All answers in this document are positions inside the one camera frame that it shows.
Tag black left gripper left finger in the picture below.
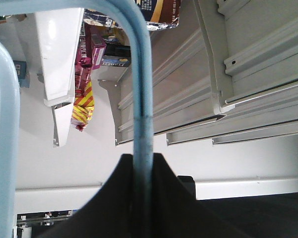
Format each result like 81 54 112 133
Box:
37 153 137 238

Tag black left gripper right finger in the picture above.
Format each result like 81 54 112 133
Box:
151 153 243 238

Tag light blue plastic shopping basket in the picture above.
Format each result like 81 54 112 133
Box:
0 0 153 238

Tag dark blue Chocofello cookie box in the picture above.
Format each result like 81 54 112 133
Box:
83 0 181 31

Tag yellow striped snack bag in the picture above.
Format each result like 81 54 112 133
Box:
71 81 95 131

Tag white store shelving unit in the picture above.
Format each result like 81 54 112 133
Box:
0 0 298 214

